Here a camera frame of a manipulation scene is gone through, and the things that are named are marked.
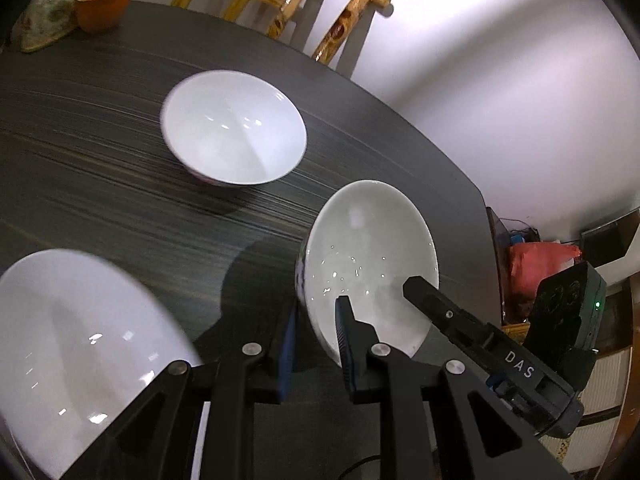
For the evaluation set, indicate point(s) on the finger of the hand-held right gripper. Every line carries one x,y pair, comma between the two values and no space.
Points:
445,312

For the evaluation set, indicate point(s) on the dark wall screen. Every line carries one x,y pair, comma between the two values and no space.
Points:
602,247

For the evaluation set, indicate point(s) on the floral ceramic teapot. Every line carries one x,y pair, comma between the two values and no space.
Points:
45,20

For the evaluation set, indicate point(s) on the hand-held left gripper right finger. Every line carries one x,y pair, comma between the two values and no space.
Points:
344,345

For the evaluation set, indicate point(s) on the white bowl with leaf print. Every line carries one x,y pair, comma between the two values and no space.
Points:
370,240

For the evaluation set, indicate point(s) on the red plastic bag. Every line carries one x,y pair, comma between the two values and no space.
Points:
535,265

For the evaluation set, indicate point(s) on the small pink floral bowl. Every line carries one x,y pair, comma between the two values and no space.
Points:
235,125

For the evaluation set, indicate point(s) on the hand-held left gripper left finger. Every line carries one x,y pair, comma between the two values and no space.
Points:
286,360

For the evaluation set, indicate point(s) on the large white plate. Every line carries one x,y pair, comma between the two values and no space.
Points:
75,335

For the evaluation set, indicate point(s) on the orange lidded cup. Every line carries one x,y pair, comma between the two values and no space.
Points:
100,10

